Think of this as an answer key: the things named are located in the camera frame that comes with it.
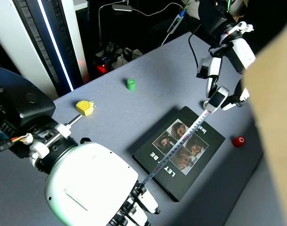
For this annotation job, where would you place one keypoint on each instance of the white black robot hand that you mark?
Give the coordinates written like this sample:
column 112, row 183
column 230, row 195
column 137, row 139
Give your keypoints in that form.
column 242, row 54
column 91, row 183

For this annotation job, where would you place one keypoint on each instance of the white grey tape measure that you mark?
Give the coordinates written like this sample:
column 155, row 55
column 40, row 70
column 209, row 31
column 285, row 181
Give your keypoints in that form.
column 217, row 97

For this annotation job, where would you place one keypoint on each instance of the black Let It Be album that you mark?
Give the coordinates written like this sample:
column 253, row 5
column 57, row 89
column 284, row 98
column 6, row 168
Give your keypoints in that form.
column 204, row 164

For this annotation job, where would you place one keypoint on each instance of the person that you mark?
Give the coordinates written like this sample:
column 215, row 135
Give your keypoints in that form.
column 240, row 7

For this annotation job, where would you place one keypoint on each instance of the grey table cloth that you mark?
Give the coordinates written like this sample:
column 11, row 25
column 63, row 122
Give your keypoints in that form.
column 98, row 131

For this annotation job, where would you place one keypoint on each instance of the beige blurry board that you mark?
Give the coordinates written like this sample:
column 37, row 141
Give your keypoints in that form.
column 275, row 117

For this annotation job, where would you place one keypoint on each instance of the yellow snail block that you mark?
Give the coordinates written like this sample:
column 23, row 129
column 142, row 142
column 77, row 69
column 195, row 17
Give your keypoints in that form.
column 84, row 107

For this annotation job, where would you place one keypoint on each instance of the red cylinder block white print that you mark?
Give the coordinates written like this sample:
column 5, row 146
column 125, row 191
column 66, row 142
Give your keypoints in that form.
column 238, row 141

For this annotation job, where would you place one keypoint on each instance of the green cylinder block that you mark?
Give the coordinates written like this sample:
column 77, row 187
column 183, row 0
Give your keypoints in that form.
column 131, row 84

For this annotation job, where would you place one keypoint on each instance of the black device with red light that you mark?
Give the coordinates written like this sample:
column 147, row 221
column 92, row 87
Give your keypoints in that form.
column 103, row 68

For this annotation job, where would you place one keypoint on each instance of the grey power adapter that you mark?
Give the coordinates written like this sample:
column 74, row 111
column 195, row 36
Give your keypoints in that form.
column 122, row 7

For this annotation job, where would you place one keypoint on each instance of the white column with black strips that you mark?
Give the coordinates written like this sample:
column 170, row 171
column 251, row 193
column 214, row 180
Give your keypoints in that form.
column 6, row 35

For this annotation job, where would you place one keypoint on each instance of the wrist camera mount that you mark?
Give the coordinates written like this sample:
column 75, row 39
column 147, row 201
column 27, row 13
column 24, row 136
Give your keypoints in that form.
column 202, row 68

